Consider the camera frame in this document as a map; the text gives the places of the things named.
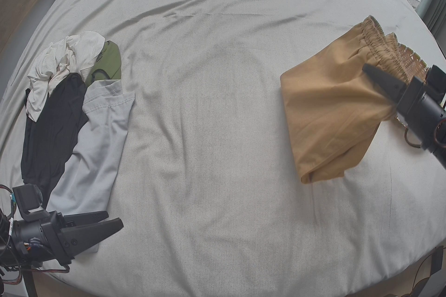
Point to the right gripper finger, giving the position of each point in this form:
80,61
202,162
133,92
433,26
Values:
390,86

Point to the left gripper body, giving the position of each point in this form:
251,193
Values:
38,240

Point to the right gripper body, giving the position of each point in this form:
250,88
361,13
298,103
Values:
418,111

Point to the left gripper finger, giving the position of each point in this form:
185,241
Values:
83,218
90,234

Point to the tan shorts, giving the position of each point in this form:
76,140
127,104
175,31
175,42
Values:
327,107

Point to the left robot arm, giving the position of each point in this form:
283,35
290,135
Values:
4,247

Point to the round woven basket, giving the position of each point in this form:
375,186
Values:
414,60

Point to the pale grey garment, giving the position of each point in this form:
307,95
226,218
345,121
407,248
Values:
101,149

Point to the black garment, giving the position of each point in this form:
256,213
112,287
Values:
48,135

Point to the green garment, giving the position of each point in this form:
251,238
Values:
111,60

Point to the bed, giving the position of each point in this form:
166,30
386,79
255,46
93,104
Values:
226,97

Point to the white garment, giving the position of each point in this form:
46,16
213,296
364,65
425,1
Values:
83,45

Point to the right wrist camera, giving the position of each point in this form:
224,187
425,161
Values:
439,76

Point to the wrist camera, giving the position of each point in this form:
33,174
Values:
26,194
439,76

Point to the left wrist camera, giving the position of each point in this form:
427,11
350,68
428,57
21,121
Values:
26,194

